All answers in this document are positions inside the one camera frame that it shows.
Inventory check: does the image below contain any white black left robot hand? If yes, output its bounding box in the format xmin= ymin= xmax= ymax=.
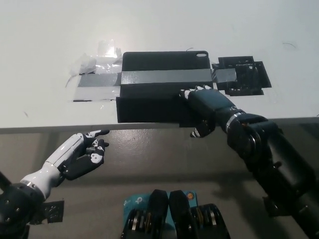
xmin=19 ymin=129 xmax=111 ymax=200

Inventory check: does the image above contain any dark right robot hand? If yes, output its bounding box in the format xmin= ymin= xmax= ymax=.
xmin=178 ymin=85 xmax=239 ymax=138

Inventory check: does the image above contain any black box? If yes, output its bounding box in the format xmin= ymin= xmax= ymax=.
xmin=116 ymin=51 xmax=218 ymax=128

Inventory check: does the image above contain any robot body black teal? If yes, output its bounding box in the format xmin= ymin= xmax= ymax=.
xmin=119 ymin=189 xmax=231 ymax=239

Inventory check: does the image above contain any black flat plastic piece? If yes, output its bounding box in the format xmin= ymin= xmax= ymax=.
xmin=211 ymin=56 xmax=272 ymax=97

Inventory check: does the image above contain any crumpled clear plastic tape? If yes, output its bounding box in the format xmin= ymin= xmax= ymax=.
xmin=65 ymin=51 xmax=123 ymax=87

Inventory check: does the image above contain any grey duct tape strip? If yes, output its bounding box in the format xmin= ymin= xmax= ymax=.
xmin=77 ymin=68 xmax=237 ymax=88

